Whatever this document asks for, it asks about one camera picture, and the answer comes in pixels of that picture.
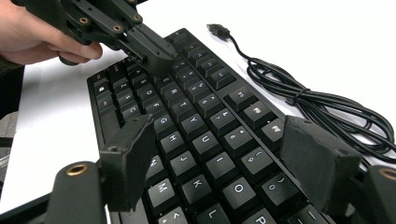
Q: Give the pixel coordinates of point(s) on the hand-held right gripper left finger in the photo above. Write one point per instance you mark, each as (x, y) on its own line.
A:
(127, 161)

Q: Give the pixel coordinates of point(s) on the black computer keyboard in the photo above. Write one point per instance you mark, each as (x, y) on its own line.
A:
(199, 140)

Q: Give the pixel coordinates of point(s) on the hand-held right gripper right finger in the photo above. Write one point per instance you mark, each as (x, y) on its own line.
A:
(317, 161)

